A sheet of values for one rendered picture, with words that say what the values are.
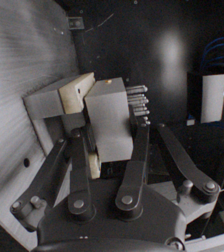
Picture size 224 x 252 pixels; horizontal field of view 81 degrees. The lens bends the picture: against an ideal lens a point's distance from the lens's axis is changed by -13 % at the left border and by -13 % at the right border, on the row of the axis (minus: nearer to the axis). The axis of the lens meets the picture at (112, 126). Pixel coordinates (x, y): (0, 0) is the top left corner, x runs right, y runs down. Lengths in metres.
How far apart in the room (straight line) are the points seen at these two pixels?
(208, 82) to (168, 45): 0.26
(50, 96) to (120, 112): 0.08
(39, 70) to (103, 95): 0.12
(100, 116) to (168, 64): 0.37
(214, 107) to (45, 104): 0.27
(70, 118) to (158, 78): 0.33
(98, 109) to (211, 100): 0.20
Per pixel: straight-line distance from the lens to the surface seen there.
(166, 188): 0.44
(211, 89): 0.29
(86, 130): 0.17
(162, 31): 0.51
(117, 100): 0.18
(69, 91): 0.17
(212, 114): 0.30
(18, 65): 0.20
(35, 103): 0.19
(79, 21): 0.50
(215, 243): 0.31
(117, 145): 0.20
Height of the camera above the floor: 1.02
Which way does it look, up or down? 5 degrees down
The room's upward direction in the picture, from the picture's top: 82 degrees clockwise
